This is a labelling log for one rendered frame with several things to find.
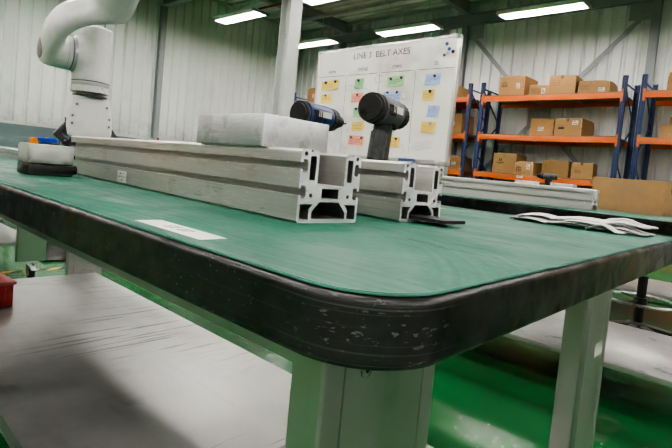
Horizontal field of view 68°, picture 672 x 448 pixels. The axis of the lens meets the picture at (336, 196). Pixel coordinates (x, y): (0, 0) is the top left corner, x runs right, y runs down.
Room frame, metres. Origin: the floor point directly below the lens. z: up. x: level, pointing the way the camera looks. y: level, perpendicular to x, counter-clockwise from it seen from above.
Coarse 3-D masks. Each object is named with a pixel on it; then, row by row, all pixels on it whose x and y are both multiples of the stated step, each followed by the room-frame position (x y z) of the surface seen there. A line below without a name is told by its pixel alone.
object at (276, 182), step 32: (96, 160) 1.04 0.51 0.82; (128, 160) 0.90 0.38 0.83; (160, 160) 0.81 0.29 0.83; (192, 160) 0.73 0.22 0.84; (224, 160) 0.69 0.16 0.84; (256, 160) 0.64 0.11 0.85; (288, 160) 0.58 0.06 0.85; (320, 160) 0.64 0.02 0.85; (352, 160) 0.62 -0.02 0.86; (160, 192) 0.80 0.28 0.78; (192, 192) 0.73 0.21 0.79; (224, 192) 0.67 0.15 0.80; (256, 192) 0.62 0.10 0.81; (288, 192) 0.59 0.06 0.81; (320, 192) 0.58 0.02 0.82; (352, 192) 0.62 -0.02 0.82
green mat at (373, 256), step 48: (48, 192) 0.64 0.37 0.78; (96, 192) 0.70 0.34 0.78; (144, 192) 0.78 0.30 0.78; (192, 240) 0.38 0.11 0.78; (240, 240) 0.40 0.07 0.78; (288, 240) 0.43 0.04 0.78; (336, 240) 0.45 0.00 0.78; (384, 240) 0.49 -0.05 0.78; (432, 240) 0.52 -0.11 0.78; (480, 240) 0.57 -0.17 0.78; (528, 240) 0.62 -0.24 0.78; (576, 240) 0.68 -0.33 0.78; (624, 240) 0.75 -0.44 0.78; (336, 288) 0.27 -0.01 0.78; (384, 288) 0.28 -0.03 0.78; (432, 288) 0.29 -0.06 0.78
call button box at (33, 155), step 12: (24, 144) 0.95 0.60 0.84; (36, 144) 0.94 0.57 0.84; (48, 144) 0.97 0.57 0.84; (24, 156) 0.94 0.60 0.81; (36, 156) 0.94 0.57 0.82; (48, 156) 0.95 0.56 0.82; (60, 156) 0.97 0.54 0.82; (72, 156) 0.98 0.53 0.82; (24, 168) 0.94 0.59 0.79; (36, 168) 0.94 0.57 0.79; (48, 168) 0.95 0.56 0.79; (60, 168) 0.97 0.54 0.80; (72, 168) 0.98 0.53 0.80
